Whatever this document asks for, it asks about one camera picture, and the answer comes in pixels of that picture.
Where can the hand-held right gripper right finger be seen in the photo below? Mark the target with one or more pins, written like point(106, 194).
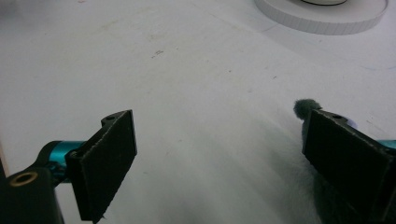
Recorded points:
point(348, 158)

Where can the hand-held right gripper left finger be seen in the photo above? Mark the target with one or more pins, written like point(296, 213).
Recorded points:
point(102, 165)

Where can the grey fuzzy ball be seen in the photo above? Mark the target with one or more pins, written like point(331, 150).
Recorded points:
point(303, 108)

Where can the white round ribbed base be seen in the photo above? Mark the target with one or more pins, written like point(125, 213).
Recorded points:
point(320, 17)

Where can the white bowl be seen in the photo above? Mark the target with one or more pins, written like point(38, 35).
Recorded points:
point(323, 1)

